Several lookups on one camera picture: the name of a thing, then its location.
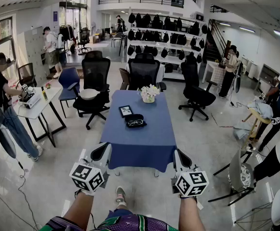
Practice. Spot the person's denim shorts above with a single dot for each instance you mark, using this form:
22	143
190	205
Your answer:
119	212

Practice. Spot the white bowl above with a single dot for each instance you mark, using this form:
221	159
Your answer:
89	94

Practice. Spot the black staircase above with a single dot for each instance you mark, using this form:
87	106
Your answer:
214	44

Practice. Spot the black mesh visitor chair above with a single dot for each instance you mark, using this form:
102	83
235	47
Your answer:
26	73

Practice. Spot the eyeglasses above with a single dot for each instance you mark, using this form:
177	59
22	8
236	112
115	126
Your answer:
135	122

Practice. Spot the black picture frame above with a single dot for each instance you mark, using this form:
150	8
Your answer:
125	111

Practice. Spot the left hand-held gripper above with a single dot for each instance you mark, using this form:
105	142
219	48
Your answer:
86	177

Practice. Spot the black glasses pouch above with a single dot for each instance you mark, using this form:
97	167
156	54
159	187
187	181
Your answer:
133	117

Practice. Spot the blue plastic chair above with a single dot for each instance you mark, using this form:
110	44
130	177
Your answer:
68	80

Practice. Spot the black mesh office chair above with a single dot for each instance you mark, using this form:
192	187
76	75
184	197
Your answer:
84	38
143	68
95	68
198	95

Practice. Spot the person's grey sneaker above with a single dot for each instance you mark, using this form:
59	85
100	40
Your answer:
120	194

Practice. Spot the small pink flower pot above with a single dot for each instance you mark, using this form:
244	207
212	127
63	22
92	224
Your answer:
48	85

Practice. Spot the white tabletop appliance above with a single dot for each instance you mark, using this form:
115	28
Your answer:
31	98

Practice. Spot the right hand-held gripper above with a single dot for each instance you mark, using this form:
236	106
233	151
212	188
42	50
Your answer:
192	183

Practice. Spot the wooden stool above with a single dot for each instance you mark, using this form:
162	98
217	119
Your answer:
260	120

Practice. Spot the white side table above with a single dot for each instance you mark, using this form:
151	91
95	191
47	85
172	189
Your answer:
39	105

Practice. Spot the blue tablecloth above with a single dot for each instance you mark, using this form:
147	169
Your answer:
139	143

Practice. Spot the brown chair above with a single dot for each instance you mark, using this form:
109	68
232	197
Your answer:
124	77

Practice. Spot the person's right forearm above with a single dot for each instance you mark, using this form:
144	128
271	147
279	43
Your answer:
190	213

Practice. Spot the yellow bottle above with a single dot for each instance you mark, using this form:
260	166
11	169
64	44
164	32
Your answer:
44	94

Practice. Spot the pale flower bouquet pot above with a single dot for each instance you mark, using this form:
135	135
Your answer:
149	93

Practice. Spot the black standing fan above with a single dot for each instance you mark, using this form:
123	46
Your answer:
238	80

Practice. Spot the light blue cloth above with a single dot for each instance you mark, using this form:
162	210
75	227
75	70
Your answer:
262	109

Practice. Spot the white shelving unit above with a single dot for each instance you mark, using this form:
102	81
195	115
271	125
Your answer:
164	44

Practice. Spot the large window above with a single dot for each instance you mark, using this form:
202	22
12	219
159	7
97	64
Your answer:
0	37

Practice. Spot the grey shell chair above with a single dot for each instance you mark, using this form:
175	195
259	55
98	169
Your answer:
236	174

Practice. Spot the table with checked cloth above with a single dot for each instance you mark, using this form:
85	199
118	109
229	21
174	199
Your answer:
214	72

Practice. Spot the clothes rack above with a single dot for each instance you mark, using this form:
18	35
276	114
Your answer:
66	31

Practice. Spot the person's green purple jersey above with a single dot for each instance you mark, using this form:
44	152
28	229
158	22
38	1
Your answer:
130	224

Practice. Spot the person's left forearm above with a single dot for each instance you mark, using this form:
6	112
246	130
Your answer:
80	209

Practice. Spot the shelf of black bags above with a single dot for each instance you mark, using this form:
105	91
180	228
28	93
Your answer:
154	36

